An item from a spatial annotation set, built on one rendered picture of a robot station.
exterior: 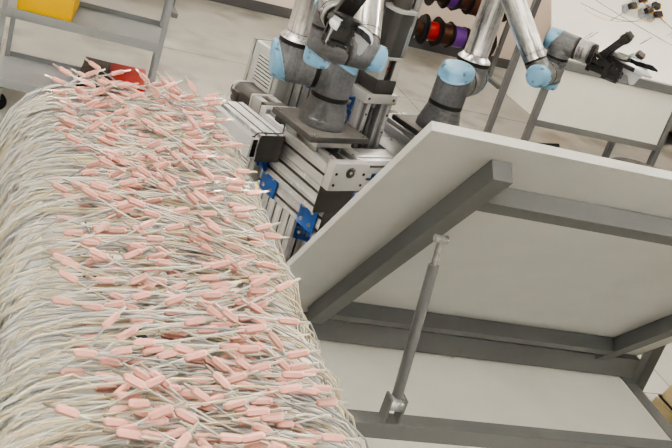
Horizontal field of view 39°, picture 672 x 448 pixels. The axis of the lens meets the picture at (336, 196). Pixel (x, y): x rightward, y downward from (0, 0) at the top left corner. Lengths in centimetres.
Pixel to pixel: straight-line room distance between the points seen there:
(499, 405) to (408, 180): 96
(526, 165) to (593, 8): 576
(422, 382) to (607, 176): 94
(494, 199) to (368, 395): 79
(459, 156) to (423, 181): 12
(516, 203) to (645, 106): 580
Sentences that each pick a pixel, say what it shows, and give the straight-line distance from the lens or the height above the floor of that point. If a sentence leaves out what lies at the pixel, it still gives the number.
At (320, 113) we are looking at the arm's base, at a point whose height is 121.
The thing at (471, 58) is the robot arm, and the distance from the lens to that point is 328.
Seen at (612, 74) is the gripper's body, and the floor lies 153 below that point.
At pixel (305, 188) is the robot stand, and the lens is 288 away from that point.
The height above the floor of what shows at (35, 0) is 64.
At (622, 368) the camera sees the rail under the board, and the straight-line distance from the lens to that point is 293.
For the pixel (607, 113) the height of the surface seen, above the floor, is 56.
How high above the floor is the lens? 206
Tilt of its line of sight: 22 degrees down
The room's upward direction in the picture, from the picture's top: 18 degrees clockwise
